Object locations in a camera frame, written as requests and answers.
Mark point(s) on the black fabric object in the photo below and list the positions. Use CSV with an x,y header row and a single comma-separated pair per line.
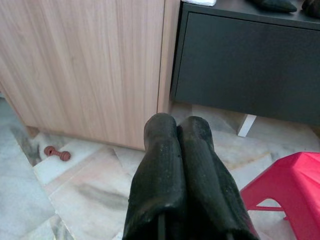
x,y
272,5

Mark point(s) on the brown dumbbell-shaped toy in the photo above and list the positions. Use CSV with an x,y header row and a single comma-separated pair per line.
x,y
57,153

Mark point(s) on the white cloth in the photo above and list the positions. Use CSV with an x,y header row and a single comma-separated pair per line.
x,y
200,2

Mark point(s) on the white cabinet leg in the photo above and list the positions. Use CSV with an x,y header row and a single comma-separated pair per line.
x,y
246,125

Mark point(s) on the light wooden cabinet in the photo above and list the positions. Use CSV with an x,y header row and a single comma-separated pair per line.
x,y
85,67

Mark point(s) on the red plastic stool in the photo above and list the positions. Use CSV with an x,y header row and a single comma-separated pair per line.
x,y
290,190

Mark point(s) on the dark rounded object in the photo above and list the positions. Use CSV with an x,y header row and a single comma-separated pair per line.
x,y
312,7

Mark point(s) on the dark grey cabinet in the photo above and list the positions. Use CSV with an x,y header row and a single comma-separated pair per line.
x,y
246,65

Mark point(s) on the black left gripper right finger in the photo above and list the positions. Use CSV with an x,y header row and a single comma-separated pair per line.
x,y
207,180

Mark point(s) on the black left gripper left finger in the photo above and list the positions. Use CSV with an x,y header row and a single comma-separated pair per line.
x,y
157,175

